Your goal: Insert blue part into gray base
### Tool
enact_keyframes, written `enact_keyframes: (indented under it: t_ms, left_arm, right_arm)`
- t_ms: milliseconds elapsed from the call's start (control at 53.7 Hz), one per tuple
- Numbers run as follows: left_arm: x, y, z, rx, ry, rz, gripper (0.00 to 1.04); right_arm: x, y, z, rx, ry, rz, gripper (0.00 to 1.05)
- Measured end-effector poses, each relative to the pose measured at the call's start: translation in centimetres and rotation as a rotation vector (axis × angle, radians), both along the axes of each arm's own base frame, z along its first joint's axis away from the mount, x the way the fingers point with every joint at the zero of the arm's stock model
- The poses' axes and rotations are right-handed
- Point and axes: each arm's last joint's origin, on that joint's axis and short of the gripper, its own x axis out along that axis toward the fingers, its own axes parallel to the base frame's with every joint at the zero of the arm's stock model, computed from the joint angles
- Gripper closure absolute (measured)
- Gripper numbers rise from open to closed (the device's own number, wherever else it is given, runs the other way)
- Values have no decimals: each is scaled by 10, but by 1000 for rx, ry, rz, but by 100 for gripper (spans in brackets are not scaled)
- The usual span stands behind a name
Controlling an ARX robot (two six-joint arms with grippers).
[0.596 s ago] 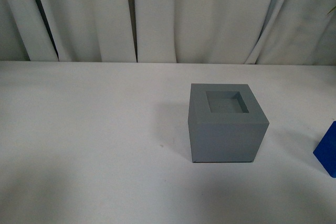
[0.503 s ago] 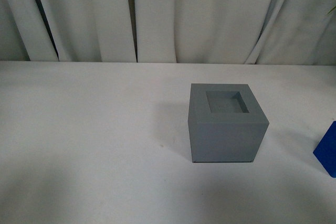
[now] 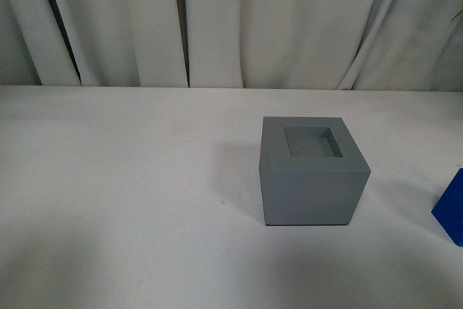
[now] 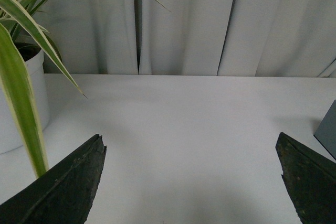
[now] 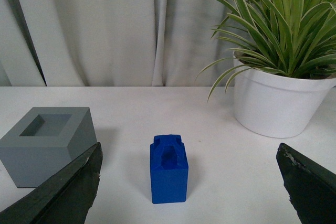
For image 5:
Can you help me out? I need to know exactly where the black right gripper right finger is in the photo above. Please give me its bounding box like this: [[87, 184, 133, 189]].
[[276, 143, 335, 223]]

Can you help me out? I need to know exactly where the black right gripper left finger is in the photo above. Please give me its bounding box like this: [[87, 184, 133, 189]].
[[1, 143, 103, 223]]

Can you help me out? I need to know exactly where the blue block part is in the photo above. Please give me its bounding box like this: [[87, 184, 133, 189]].
[[150, 134, 188, 204]]

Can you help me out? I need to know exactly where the gray square base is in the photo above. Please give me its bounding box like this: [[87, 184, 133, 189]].
[[1, 107, 97, 188]]

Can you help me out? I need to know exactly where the white plant pot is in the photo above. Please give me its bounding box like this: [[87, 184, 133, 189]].
[[233, 51, 335, 138]]

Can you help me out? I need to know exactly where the white curtain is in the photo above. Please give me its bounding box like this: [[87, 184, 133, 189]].
[[1, 0, 233, 87]]

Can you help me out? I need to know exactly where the green spider plant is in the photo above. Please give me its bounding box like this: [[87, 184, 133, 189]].
[[213, 0, 335, 88]]

